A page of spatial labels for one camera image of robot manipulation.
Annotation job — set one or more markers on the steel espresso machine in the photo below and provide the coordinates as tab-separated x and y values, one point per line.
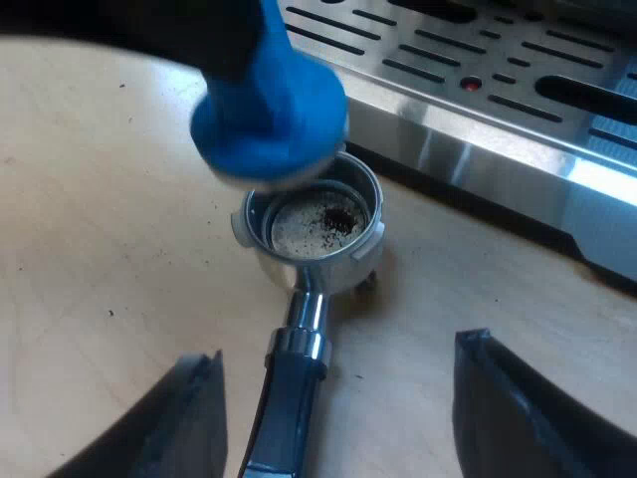
497	89

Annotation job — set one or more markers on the blue tamper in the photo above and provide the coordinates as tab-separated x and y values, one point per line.
271	119

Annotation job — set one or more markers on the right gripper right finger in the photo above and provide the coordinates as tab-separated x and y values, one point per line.
517	423

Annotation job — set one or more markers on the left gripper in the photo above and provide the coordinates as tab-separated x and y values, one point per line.
89	20

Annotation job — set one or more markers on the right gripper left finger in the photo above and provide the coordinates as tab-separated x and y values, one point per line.
174	423

